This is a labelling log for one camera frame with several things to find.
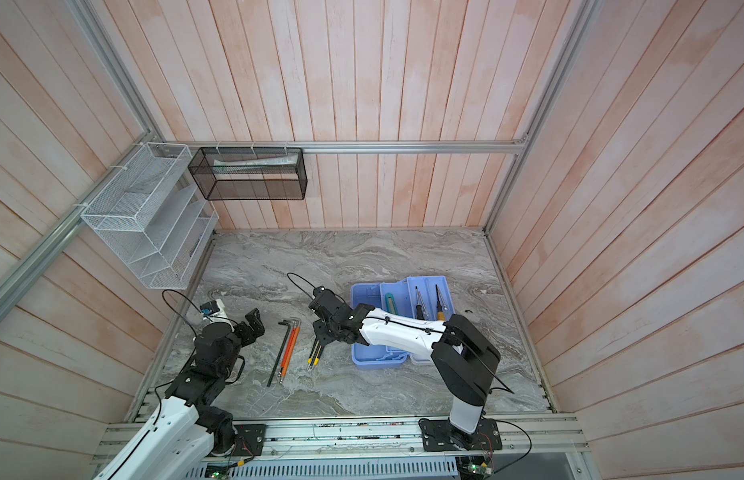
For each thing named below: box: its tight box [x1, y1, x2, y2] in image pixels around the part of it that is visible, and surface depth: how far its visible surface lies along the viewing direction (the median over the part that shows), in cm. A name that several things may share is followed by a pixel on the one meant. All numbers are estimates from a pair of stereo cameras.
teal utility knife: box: [385, 292, 398, 315], surface depth 93 cm
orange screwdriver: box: [282, 318, 302, 377], surface depth 91 cm
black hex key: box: [267, 321, 291, 387], surface depth 90 cm
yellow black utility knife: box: [307, 339, 324, 371], surface depth 88 cm
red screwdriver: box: [280, 319, 297, 370], surface depth 90 cm
